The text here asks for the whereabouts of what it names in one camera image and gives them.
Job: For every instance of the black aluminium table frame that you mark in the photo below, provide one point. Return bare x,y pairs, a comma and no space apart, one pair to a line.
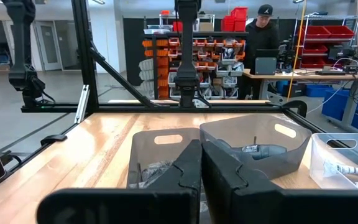
85,62

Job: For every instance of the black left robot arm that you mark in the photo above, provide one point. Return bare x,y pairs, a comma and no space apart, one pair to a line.
186,62

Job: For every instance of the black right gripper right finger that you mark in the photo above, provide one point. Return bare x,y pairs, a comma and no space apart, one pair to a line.
259,205

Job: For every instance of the parts rack orange bins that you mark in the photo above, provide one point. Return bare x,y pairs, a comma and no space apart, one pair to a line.
163,62

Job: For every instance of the grey double door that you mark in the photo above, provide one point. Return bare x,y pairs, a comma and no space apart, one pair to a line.
48,46

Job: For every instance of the red storage bin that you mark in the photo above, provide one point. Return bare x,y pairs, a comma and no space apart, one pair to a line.
312,63
240,25
239,12
314,49
315,31
340,31
228,24
177,26

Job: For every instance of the silver base bracket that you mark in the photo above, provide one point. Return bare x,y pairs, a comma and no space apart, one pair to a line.
201,103

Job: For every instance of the blue shave butter tube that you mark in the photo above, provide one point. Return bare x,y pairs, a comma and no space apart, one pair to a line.
269,152

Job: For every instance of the grey translucent plastic bin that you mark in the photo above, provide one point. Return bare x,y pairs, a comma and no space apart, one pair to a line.
259,124
163,152

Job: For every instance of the black corner clamp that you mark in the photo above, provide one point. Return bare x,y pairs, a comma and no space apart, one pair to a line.
297,105

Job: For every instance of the grey monitor back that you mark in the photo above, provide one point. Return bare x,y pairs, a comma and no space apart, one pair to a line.
264,65

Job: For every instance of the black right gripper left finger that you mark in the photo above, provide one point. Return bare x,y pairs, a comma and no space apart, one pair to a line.
135,205

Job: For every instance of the black edge clamp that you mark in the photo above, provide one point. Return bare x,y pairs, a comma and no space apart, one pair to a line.
53,139

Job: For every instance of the person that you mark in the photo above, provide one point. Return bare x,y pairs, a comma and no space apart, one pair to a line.
261,37

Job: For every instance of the silver angle bracket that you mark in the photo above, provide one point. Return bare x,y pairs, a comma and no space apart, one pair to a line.
82,102

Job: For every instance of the cardboard box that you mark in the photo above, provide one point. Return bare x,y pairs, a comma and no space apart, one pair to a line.
206,27

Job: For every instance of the clear plastic bin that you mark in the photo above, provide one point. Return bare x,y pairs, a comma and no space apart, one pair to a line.
337,155

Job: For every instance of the long wooden workbench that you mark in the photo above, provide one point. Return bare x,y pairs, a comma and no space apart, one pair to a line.
291,75

